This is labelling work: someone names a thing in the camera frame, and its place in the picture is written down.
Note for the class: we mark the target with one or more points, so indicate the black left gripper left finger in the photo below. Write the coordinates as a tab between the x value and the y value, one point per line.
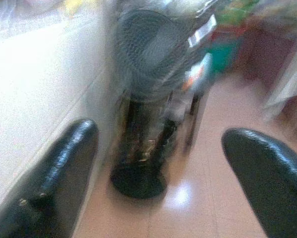
54	178

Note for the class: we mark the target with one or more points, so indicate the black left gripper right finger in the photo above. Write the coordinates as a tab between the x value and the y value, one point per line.
272	183

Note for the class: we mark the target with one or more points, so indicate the green plastic bag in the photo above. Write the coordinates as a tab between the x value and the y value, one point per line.
224	58

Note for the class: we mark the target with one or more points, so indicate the black pedestal fan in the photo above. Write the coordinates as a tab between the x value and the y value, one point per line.
141	74

